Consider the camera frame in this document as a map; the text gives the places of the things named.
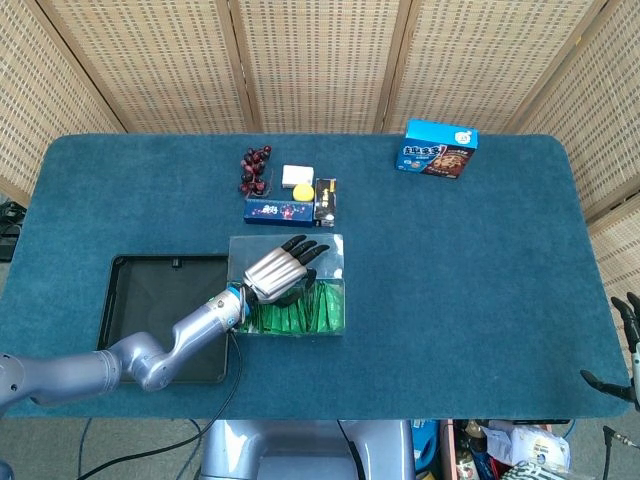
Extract small white box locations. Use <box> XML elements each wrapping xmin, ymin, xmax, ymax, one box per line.
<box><xmin>281</xmin><ymin>164</ymin><xmax>317</xmax><ymax>190</ymax></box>

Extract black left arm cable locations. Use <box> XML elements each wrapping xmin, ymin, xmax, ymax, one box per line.
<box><xmin>74</xmin><ymin>327</ymin><xmax>244</xmax><ymax>480</ymax></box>

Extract clear box of green packets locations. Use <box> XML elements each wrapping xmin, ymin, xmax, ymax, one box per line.
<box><xmin>227</xmin><ymin>233</ymin><xmax>347</xmax><ymax>337</ymax></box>

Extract black plastic tray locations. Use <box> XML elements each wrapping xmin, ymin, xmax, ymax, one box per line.
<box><xmin>94</xmin><ymin>253</ymin><xmax>235</xmax><ymax>385</ymax></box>

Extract blue floor cable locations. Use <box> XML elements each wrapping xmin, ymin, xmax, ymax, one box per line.
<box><xmin>77</xmin><ymin>418</ymin><xmax>94</xmax><ymax>474</ymax></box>

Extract dark red grape bunch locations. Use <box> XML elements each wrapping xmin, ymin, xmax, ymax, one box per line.
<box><xmin>238</xmin><ymin>144</ymin><xmax>275</xmax><ymax>197</ymax></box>

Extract blue cookie box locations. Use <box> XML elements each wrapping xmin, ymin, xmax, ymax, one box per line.
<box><xmin>395</xmin><ymin>118</ymin><xmax>480</xmax><ymax>181</ymax></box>

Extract woven folding screen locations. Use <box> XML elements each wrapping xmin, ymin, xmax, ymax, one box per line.
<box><xmin>0</xmin><ymin>0</ymin><xmax>640</xmax><ymax>321</ymax></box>

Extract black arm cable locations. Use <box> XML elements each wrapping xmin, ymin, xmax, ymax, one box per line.
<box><xmin>602</xmin><ymin>425</ymin><xmax>640</xmax><ymax>480</ymax></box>
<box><xmin>74</xmin><ymin>327</ymin><xmax>244</xmax><ymax>480</ymax></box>

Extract white plastic bag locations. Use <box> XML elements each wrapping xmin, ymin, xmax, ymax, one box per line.
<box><xmin>482</xmin><ymin>422</ymin><xmax>572</xmax><ymax>472</ymax></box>

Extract long dark blue box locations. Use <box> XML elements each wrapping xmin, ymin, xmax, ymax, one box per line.
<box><xmin>243</xmin><ymin>198</ymin><xmax>315</xmax><ymax>226</ymax></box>

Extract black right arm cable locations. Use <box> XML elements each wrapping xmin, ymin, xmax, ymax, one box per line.
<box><xmin>602</xmin><ymin>425</ymin><xmax>640</xmax><ymax>480</ymax></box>

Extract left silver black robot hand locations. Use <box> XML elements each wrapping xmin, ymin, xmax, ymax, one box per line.
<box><xmin>243</xmin><ymin>234</ymin><xmax>331</xmax><ymax>307</ymax></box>

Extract blue plastic snack package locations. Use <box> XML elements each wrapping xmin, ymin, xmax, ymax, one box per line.
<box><xmin>410</xmin><ymin>418</ymin><xmax>442</xmax><ymax>474</ymax></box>

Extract black devices on floor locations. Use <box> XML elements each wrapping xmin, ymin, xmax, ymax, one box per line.
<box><xmin>0</xmin><ymin>199</ymin><xmax>27</xmax><ymax>264</ymax></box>

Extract blue felt table cover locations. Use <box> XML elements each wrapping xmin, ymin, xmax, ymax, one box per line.
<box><xmin>0</xmin><ymin>132</ymin><xmax>632</xmax><ymax>421</ymax></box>

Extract grey robot torso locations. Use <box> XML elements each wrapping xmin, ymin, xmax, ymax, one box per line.
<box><xmin>199</xmin><ymin>418</ymin><xmax>417</xmax><ymax>480</ymax></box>

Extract black box with gold text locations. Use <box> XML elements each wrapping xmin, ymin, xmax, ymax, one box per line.
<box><xmin>312</xmin><ymin>177</ymin><xmax>338</xmax><ymax>229</ymax></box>

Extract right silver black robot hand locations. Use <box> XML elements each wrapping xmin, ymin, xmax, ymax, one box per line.
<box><xmin>579</xmin><ymin>292</ymin><xmax>640</xmax><ymax>401</ymax></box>

